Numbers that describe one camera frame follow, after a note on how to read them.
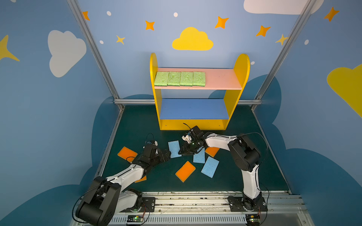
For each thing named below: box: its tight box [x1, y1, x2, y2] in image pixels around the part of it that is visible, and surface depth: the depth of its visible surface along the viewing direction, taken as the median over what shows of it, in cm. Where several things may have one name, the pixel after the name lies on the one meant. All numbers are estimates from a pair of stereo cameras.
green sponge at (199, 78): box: [192, 71, 206, 87], surface depth 79 cm
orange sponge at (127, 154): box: [116, 146, 138, 163], surface depth 95 cm
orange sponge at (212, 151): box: [205, 146, 220, 158], surface depth 95 cm
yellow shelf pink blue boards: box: [149, 52, 251, 130], surface depth 84 cm
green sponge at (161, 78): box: [154, 71, 170, 87], surface depth 78 cm
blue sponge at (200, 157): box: [193, 147, 206, 164], surface depth 92 cm
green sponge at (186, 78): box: [179, 71, 194, 87], surface depth 78 cm
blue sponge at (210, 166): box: [200, 155, 220, 179], surface depth 89 cm
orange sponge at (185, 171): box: [175, 160, 197, 183], surface depth 88 cm
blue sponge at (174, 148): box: [167, 140, 182, 159], surface depth 98 cm
